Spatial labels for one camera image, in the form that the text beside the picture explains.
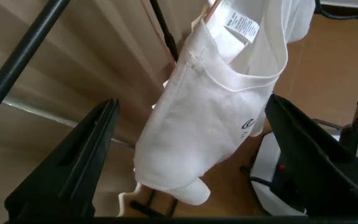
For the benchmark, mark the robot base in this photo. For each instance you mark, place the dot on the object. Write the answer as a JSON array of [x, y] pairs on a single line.
[[266, 168]]

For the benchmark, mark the beige curtain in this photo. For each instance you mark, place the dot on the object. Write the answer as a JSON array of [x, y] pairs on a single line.
[[104, 62]]

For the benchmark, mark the pink clothes hanger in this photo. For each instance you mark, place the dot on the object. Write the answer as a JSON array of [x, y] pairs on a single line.
[[211, 11]]

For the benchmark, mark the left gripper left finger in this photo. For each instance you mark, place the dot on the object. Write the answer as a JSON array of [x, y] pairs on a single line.
[[67, 186]]

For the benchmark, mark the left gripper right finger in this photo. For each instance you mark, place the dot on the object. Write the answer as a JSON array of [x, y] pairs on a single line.
[[322, 174]]

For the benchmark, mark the white printed sleeveless top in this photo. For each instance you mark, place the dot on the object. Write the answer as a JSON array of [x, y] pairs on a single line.
[[197, 124]]

